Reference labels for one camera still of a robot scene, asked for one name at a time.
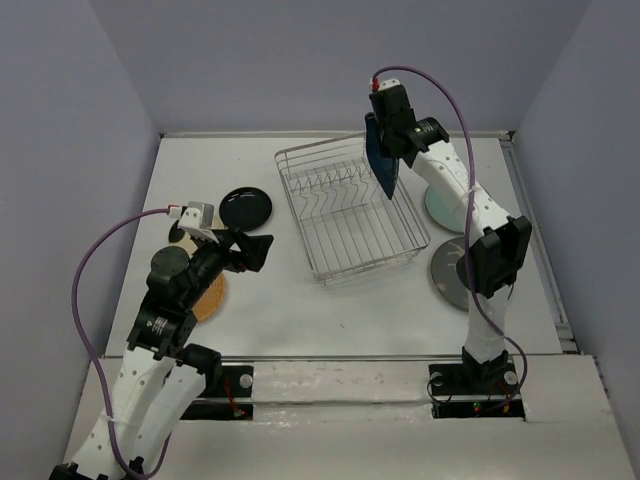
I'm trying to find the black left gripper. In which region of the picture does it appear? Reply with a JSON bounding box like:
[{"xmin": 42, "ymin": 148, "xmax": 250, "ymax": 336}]
[{"xmin": 183, "ymin": 225, "xmax": 274, "ymax": 306}]

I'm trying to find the dark blue patterned plate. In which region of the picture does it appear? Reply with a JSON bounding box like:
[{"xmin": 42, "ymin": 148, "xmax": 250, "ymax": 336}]
[{"xmin": 364, "ymin": 112, "xmax": 399, "ymax": 200}]

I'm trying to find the teal flower plate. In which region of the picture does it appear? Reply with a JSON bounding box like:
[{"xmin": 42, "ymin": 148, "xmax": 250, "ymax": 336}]
[{"xmin": 423, "ymin": 186, "xmax": 464, "ymax": 234}]

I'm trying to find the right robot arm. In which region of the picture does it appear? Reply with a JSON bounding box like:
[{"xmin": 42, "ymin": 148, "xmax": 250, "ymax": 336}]
[{"xmin": 365, "ymin": 79, "xmax": 532, "ymax": 392}]

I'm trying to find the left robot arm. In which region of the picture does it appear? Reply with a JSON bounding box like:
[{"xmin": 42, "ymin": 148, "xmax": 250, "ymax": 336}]
[{"xmin": 51, "ymin": 230, "xmax": 274, "ymax": 479}]

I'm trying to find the black round plate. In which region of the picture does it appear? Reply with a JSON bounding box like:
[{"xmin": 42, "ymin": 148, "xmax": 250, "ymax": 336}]
[{"xmin": 219, "ymin": 186, "xmax": 273, "ymax": 232}]

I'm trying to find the round bamboo wooden plate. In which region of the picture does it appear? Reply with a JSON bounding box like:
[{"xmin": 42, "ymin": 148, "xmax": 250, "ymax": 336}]
[{"xmin": 192, "ymin": 274, "xmax": 227, "ymax": 322}]

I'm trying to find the cream plate with black mark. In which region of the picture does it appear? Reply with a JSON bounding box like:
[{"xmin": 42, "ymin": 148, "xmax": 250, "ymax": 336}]
[{"xmin": 168, "ymin": 217, "xmax": 226, "ymax": 256}]

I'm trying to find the grey deer plate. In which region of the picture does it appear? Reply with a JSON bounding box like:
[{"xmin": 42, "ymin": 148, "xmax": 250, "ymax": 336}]
[{"xmin": 429, "ymin": 236, "xmax": 469, "ymax": 312}]

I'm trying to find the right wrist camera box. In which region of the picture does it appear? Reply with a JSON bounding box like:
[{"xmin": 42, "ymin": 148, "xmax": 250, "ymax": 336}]
[{"xmin": 371, "ymin": 78, "xmax": 402, "ymax": 93}]

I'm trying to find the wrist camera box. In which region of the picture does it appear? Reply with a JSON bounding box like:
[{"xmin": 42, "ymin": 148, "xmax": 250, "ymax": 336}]
[
  {"xmin": 371, "ymin": 78, "xmax": 402, "ymax": 93},
  {"xmin": 178, "ymin": 202, "xmax": 218, "ymax": 243}
]

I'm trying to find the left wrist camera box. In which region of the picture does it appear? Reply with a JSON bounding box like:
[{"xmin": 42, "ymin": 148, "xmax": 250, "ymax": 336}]
[{"xmin": 178, "ymin": 202, "xmax": 218, "ymax": 243}]

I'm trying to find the steel wire dish rack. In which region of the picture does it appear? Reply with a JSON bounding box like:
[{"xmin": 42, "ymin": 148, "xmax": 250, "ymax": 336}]
[{"xmin": 274, "ymin": 133, "xmax": 431, "ymax": 283}]

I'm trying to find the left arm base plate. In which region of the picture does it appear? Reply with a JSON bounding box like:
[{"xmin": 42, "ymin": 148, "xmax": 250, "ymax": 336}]
[{"xmin": 181, "ymin": 364, "xmax": 254, "ymax": 421}]

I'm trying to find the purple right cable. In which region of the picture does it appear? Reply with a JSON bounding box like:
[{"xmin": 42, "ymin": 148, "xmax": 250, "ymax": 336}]
[{"xmin": 372, "ymin": 66, "xmax": 529, "ymax": 404}]

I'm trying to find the purple cable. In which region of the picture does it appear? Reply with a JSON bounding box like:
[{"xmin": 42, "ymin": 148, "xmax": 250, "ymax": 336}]
[
  {"xmin": 70, "ymin": 207, "xmax": 174, "ymax": 477},
  {"xmin": 372, "ymin": 66, "xmax": 529, "ymax": 404}
]

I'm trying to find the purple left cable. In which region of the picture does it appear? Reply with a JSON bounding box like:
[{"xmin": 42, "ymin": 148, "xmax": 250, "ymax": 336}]
[{"xmin": 70, "ymin": 207, "xmax": 174, "ymax": 477}]

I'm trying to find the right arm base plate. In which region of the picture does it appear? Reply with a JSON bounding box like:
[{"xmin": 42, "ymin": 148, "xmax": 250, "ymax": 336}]
[{"xmin": 426, "ymin": 361, "xmax": 525, "ymax": 420}]

